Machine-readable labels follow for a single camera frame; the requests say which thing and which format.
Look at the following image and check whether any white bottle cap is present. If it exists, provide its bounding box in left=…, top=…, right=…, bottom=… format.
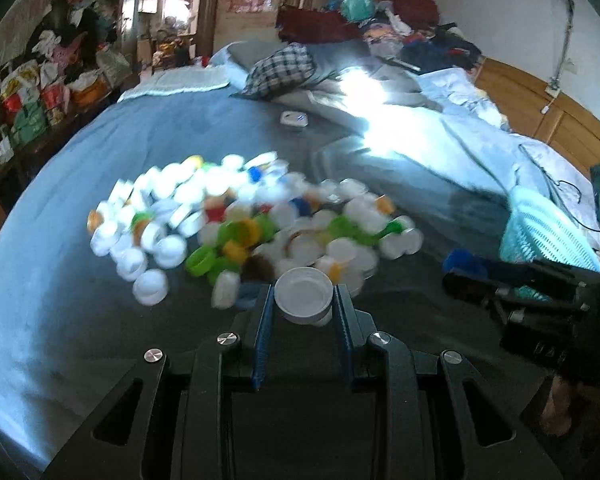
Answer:
left=274, top=266, right=334, bottom=327

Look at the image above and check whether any large pile of bottle caps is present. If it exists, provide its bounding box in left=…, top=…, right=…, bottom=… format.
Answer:
left=86, top=151, right=425, bottom=311

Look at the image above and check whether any teal perforated plastic basket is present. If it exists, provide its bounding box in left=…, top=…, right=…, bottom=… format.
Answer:
left=499, top=186, right=600, bottom=302

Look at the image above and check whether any grey-blue bed sheet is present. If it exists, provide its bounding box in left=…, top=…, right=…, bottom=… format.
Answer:
left=0, top=85, right=556, bottom=467

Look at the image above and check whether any maroon blanket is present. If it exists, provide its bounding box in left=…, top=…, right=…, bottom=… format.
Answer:
left=276, top=6, right=363, bottom=44

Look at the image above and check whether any light blue duvet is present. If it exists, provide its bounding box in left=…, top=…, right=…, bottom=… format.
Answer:
left=320, top=67, right=521, bottom=256

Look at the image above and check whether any grey wall conduit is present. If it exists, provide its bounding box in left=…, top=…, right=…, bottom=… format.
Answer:
left=550, top=0, right=579, bottom=96

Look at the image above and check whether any wooden headboard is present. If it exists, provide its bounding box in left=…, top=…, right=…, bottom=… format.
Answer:
left=475, top=57, right=600, bottom=171

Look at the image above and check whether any small white flat device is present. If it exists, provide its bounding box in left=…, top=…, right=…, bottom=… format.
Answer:
left=280, top=111, right=309, bottom=131

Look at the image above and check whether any white quilt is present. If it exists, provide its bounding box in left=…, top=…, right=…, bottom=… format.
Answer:
left=415, top=67, right=600, bottom=235

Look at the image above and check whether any white lace pillow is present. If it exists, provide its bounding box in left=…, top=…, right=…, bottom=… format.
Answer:
left=117, top=67, right=231, bottom=104

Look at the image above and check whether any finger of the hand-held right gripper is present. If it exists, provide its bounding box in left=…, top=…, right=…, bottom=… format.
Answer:
left=442, top=272, right=586, bottom=326
left=441, top=249, right=588, bottom=291

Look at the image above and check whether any heap of bags and clothes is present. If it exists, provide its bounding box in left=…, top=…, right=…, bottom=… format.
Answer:
left=0, top=0, right=133, bottom=161

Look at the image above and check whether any person's right hand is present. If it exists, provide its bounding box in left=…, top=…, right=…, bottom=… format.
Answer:
left=539, top=374, right=583, bottom=436

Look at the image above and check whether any heap of mixed clothes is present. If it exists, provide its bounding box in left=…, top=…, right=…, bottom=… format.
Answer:
left=325, top=0, right=483, bottom=75

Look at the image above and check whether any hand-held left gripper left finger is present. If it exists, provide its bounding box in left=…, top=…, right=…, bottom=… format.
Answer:
left=41, top=284, right=277, bottom=480

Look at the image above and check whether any black cable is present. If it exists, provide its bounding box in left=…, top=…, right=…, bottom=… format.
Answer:
left=517, top=142, right=600, bottom=233

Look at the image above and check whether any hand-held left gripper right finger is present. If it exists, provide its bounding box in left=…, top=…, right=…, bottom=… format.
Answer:
left=331, top=284, right=563, bottom=480

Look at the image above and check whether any teal plastic bag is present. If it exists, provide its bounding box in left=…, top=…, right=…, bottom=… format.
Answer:
left=340, top=0, right=377, bottom=24

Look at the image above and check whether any plaid shirt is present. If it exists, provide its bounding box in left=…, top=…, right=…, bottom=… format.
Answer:
left=242, top=42, right=321, bottom=98

